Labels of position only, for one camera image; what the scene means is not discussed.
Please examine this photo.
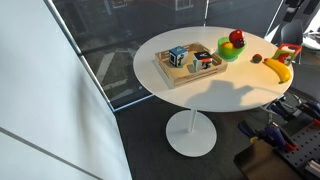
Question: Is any orange plushy cube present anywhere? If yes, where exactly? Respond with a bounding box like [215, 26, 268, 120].
[271, 43, 303, 67]

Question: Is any wooden slatted crate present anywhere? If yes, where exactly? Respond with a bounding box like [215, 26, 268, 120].
[154, 41, 229, 89]

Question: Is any blue plush cube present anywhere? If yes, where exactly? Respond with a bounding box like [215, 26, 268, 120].
[168, 45, 189, 69]

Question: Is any green plastic bowl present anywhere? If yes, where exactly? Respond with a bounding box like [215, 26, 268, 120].
[217, 36, 248, 63]

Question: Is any yellow toy lemon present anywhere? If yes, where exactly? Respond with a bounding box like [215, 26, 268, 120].
[221, 41, 235, 51]

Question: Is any dark purple toy plum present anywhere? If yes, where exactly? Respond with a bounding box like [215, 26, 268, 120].
[233, 39, 247, 50]

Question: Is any red toy apple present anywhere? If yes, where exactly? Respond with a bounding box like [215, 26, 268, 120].
[228, 29, 245, 44]

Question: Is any red toy strawberry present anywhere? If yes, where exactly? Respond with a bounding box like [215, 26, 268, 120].
[251, 53, 263, 64]

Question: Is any yellow toy banana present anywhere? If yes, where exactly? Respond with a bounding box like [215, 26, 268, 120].
[262, 57, 293, 85]

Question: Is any brown flat board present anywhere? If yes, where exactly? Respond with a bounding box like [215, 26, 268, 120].
[233, 139, 303, 180]

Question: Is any dark perforated mounting board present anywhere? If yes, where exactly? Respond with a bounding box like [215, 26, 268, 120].
[276, 122, 320, 180]

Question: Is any white table pedestal base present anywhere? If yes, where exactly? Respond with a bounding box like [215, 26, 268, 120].
[165, 109, 218, 158]

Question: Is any blue handled clamp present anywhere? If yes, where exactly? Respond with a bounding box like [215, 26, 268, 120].
[238, 119, 300, 153]
[296, 99, 320, 127]
[269, 101, 298, 122]

